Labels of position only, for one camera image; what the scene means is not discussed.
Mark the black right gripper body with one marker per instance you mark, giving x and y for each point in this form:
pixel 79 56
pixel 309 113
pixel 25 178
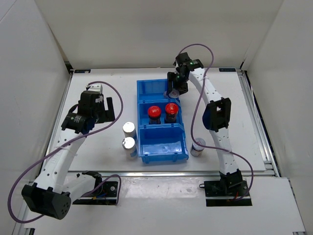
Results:
pixel 180 80

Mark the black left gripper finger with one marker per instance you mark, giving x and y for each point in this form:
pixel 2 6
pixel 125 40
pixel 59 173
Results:
pixel 110 110
pixel 101 117

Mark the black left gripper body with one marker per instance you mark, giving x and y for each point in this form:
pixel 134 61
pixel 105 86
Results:
pixel 101 107

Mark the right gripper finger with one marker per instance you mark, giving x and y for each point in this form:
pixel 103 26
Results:
pixel 170 79
pixel 183 88

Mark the red-label spice jar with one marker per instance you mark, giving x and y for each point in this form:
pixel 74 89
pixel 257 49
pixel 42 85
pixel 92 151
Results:
pixel 172 94
pixel 197 147

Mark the silver-lid shaker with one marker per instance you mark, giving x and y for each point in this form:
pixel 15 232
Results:
pixel 129 130
pixel 129 146

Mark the red-capped dark sauce bottle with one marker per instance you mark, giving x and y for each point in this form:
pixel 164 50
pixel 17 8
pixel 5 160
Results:
pixel 154 114

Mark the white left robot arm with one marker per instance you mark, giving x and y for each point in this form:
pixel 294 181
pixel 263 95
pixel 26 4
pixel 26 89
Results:
pixel 49 195

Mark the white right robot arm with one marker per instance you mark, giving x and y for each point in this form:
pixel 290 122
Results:
pixel 215 118

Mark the red-capped sauce bottle in bin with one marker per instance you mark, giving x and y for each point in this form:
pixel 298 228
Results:
pixel 171 110

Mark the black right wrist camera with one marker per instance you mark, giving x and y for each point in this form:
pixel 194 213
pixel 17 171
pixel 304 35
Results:
pixel 181 59

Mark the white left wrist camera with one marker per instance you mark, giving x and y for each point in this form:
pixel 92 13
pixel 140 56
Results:
pixel 97 87

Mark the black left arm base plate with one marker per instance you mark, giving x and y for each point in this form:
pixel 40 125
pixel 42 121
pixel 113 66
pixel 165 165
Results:
pixel 107 194

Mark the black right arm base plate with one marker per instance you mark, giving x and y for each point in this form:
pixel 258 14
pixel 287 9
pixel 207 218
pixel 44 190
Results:
pixel 215 196

